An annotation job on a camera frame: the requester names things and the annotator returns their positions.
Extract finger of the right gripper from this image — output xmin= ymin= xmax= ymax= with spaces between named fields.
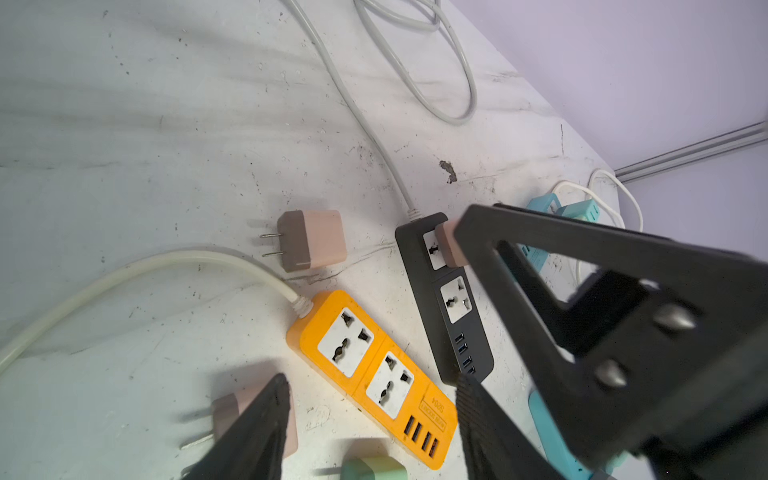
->
xmin=455 ymin=204 xmax=767 ymax=468

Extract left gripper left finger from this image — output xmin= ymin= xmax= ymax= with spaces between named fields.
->
xmin=183 ymin=373 xmax=291 ymax=479

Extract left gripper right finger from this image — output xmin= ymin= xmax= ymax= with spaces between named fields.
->
xmin=456 ymin=374 xmax=561 ymax=480

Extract green adapter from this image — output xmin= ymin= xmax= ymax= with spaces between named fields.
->
xmin=313 ymin=456 xmax=408 ymax=480

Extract black power strip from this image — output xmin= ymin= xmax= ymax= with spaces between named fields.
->
xmin=395 ymin=212 xmax=494 ymax=386

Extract orange power strip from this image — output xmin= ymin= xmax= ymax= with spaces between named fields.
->
xmin=286 ymin=290 xmax=458 ymax=470

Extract pink adapter black strip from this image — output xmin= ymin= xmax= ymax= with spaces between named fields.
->
xmin=259 ymin=210 xmax=348 ymax=273
xmin=435 ymin=219 xmax=469 ymax=268

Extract teal power strip near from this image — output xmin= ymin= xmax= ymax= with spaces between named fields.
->
xmin=528 ymin=389 xmax=629 ymax=480

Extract teal adapter far strip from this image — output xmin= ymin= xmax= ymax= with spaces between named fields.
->
xmin=556 ymin=199 xmax=600 ymax=223

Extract blue power strip far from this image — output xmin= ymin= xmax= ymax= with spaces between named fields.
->
xmin=518 ymin=193 xmax=568 ymax=272

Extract white cable of orange strip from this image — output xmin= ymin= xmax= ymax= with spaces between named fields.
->
xmin=0 ymin=249 xmax=314 ymax=376

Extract aluminium frame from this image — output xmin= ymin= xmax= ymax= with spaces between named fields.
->
xmin=615 ymin=121 xmax=767 ymax=183

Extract grey cable with plug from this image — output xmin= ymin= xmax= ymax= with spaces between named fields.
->
xmin=281 ymin=0 xmax=479 ymax=220

